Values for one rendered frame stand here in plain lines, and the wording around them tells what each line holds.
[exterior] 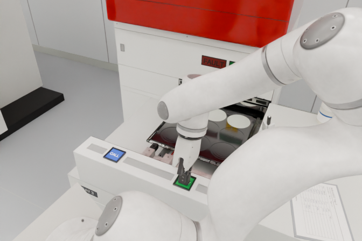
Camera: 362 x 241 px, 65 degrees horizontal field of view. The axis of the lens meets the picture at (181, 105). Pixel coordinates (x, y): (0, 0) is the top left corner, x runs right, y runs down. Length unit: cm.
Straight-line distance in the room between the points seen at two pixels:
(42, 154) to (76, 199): 177
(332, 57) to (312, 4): 234
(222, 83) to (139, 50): 89
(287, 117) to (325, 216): 47
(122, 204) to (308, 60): 33
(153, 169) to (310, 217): 47
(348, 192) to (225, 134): 47
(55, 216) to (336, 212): 75
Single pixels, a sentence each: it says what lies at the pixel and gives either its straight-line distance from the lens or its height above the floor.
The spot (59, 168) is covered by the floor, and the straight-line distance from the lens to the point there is 244.
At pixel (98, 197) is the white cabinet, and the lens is 115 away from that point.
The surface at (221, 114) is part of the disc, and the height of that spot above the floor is 90.
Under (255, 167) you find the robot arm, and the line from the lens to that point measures 40.
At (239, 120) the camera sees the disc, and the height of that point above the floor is 90.
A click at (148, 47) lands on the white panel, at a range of 143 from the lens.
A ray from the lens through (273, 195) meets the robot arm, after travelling 41.
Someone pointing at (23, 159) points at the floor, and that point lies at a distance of 263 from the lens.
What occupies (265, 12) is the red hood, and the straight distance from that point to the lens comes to 113.
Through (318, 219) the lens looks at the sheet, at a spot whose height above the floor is 97.
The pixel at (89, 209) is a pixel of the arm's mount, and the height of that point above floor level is 96.
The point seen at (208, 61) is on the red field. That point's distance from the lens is 131.
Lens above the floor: 164
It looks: 33 degrees down
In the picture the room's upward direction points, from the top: 2 degrees clockwise
